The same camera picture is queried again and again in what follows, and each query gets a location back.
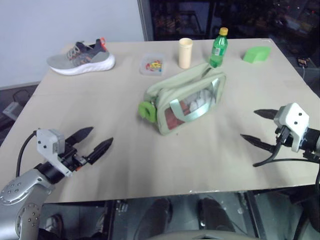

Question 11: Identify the green transparent toiletry bag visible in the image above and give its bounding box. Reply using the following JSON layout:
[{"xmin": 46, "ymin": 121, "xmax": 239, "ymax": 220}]
[{"xmin": 143, "ymin": 62, "xmax": 227, "ymax": 137}]

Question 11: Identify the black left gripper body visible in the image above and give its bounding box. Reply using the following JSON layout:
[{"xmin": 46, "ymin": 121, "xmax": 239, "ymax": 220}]
[{"xmin": 57, "ymin": 146, "xmax": 90, "ymax": 173}]

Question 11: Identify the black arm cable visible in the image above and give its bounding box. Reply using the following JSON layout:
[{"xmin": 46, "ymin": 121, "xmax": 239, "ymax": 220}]
[
  {"xmin": 15, "ymin": 130, "xmax": 38, "ymax": 177},
  {"xmin": 252, "ymin": 126, "xmax": 320, "ymax": 240}
]

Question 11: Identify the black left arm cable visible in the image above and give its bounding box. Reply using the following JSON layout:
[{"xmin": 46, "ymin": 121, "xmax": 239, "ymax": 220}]
[{"xmin": 15, "ymin": 130, "xmax": 38, "ymax": 177}]

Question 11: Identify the cream cylindrical container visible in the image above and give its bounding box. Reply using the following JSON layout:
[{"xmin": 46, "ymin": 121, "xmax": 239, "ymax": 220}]
[{"xmin": 177, "ymin": 37, "xmax": 194, "ymax": 70}]

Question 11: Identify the clear box with colourful pieces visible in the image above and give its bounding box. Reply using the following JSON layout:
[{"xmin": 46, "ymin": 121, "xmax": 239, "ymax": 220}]
[{"xmin": 139, "ymin": 52, "xmax": 168, "ymax": 77}]

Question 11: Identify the green ring zipper pull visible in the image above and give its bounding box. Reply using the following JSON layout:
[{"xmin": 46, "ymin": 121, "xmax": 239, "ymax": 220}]
[{"xmin": 138, "ymin": 100, "xmax": 158, "ymax": 123}]

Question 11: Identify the green foam block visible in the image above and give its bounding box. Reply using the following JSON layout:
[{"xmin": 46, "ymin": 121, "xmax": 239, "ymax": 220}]
[{"xmin": 240, "ymin": 45, "xmax": 272, "ymax": 64}]

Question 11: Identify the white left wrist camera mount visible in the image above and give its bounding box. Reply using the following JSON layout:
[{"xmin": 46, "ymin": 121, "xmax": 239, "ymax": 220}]
[{"xmin": 36, "ymin": 128, "xmax": 74, "ymax": 178}]

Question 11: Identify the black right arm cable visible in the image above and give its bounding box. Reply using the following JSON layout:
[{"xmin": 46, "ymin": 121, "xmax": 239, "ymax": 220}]
[{"xmin": 252, "ymin": 126, "xmax": 320, "ymax": 240}]

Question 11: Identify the green plastic soda bottle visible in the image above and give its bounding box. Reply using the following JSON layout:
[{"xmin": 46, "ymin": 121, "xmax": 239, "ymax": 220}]
[{"xmin": 208, "ymin": 27, "xmax": 229, "ymax": 68}]

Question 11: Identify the dark rounded shape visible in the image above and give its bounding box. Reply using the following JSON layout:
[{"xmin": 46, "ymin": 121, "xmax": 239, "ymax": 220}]
[{"xmin": 133, "ymin": 197, "xmax": 174, "ymax": 240}]

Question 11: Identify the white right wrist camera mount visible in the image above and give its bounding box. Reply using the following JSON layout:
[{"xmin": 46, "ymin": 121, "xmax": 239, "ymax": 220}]
[{"xmin": 273, "ymin": 102, "xmax": 310, "ymax": 153}]

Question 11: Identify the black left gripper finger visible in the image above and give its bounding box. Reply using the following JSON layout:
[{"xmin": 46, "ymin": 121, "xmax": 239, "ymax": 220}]
[
  {"xmin": 87, "ymin": 137, "xmax": 114, "ymax": 166},
  {"xmin": 65, "ymin": 126, "xmax": 95, "ymax": 148}
]

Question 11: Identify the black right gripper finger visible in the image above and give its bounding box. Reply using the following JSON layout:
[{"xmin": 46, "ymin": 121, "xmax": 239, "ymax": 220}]
[
  {"xmin": 239, "ymin": 133, "xmax": 279, "ymax": 154},
  {"xmin": 253, "ymin": 108, "xmax": 279, "ymax": 120}
]

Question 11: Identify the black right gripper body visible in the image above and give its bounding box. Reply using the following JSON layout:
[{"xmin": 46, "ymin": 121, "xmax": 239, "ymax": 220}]
[{"xmin": 274, "ymin": 126, "xmax": 294, "ymax": 149}]

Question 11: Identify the grey sneaker white sole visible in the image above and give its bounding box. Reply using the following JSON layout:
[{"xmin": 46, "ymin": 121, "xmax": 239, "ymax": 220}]
[{"xmin": 46, "ymin": 37, "xmax": 116, "ymax": 76}]

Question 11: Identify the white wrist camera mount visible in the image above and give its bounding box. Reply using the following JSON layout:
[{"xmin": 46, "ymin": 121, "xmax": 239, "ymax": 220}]
[
  {"xmin": 36, "ymin": 128, "xmax": 74, "ymax": 178},
  {"xmin": 273, "ymin": 102, "xmax": 310, "ymax": 153}
]

